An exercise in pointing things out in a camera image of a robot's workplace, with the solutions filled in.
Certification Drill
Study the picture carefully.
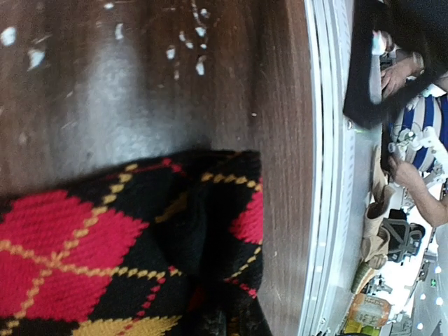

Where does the front aluminium rail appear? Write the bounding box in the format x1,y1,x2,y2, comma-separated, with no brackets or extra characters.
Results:
298,1,379,335

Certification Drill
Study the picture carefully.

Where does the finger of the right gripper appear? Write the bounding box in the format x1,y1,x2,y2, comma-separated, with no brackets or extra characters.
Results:
342,0,448,130

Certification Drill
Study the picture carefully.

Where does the black argyle sock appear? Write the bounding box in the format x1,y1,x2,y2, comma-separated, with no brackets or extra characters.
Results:
1,150,271,335

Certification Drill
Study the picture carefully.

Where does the person in striped shirt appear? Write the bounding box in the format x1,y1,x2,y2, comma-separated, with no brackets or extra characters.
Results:
379,31,448,227

